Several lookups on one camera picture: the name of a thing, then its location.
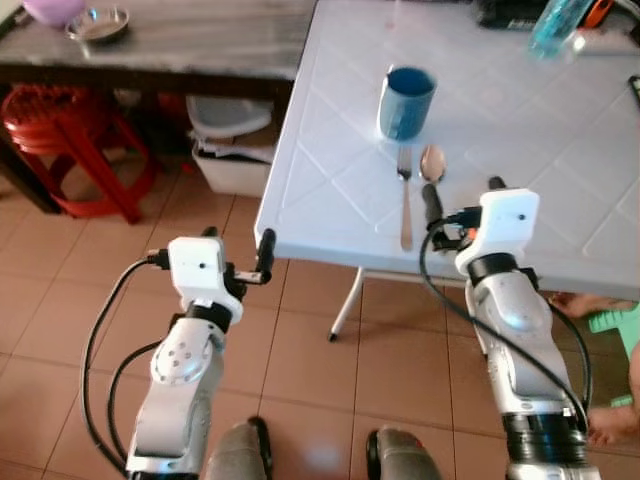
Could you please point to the purple plastic bowl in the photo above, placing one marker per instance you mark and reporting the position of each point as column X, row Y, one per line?
column 55, row 10

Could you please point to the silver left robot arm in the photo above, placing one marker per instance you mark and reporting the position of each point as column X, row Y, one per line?
column 180, row 370

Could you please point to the grey robot leg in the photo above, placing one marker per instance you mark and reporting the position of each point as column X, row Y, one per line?
column 240, row 455
column 405, row 458

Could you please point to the shiny metal bowl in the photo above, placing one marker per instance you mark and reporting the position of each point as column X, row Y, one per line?
column 98, row 25

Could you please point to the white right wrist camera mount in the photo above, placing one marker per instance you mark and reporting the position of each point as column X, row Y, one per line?
column 505, row 225

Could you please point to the white plastic folding table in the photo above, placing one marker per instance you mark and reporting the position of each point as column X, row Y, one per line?
column 520, row 110

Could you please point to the blue plastic cup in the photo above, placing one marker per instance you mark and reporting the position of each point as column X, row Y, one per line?
column 406, row 105

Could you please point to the blue clear water bottle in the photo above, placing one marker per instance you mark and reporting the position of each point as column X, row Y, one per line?
column 556, row 28

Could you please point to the black smartphone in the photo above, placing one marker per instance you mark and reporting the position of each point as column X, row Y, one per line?
column 635, row 88

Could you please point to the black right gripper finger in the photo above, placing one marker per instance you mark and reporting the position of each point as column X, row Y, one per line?
column 432, row 206
column 497, row 184

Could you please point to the red plastic stool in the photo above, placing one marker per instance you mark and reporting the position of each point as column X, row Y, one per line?
column 70, row 140

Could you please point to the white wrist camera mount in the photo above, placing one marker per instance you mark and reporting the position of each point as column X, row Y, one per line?
column 505, row 225
column 195, row 268

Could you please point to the grey left robot leg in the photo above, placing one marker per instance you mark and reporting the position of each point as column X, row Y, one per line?
column 240, row 455

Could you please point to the grey right robot leg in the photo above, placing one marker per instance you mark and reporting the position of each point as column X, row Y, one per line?
column 405, row 458

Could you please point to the black and orange device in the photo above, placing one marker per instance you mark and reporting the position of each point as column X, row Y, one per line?
column 505, row 12

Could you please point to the person's bare foot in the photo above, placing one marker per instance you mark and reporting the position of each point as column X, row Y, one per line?
column 572, row 302
column 612, row 425

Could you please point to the metal fork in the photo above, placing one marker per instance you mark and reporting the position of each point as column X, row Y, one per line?
column 405, row 200

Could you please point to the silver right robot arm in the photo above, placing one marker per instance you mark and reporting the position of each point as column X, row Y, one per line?
column 520, row 340

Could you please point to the metal spoon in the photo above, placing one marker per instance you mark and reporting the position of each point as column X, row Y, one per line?
column 432, row 163

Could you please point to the grey wooden table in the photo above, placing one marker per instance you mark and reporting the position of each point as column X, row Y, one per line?
column 200, row 45

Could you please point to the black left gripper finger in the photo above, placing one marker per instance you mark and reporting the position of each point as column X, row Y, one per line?
column 266, row 252
column 210, row 233

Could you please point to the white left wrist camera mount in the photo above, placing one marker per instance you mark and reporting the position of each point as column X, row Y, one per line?
column 195, row 268

